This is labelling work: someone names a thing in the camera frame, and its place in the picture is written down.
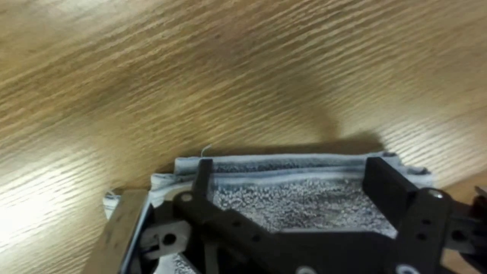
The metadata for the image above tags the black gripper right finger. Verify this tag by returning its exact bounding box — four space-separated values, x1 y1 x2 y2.
363 156 487 274

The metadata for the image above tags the grey towel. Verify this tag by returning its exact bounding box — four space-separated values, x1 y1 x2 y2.
102 150 436 240

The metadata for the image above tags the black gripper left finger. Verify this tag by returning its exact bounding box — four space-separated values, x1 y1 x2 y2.
174 159 285 274

